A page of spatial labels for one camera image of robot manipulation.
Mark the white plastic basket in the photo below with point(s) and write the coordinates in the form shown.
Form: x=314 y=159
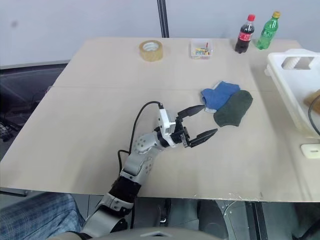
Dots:
x=287 y=82

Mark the dark green sock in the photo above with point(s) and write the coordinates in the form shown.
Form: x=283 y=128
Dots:
x=233 y=110

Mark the blue sock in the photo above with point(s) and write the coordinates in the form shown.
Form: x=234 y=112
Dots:
x=220 y=96

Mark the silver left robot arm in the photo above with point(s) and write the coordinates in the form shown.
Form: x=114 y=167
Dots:
x=140 y=148

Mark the black vertical pole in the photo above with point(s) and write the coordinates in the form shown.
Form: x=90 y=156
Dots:
x=163 y=17

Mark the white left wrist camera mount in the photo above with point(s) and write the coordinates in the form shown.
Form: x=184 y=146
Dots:
x=165 y=122

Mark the brown packing tape roll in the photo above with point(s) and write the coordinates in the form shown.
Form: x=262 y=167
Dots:
x=151 y=55

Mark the dark furniture beside table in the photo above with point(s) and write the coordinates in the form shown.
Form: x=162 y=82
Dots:
x=22 y=97

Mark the person's leg in jeans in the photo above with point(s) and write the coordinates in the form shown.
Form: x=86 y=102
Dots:
x=37 y=215

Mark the mustard yellow sock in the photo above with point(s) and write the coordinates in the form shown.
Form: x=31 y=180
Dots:
x=312 y=98

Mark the small white plastic fixture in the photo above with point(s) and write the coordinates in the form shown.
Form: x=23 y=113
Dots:
x=308 y=151

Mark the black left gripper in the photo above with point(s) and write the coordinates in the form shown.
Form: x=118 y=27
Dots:
x=180 y=136

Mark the black rounded shape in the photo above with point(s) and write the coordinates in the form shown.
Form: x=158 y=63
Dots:
x=212 y=216

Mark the green bottle with yellow cap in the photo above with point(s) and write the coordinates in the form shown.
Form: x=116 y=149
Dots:
x=267 y=35

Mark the cola bottle with red cap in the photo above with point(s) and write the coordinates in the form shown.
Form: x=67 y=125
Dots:
x=243 y=37

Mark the grey metal table frame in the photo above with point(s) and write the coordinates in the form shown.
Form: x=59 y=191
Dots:
x=253 y=220

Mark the clear box with colourful pins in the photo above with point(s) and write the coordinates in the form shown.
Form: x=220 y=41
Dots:
x=202 y=51

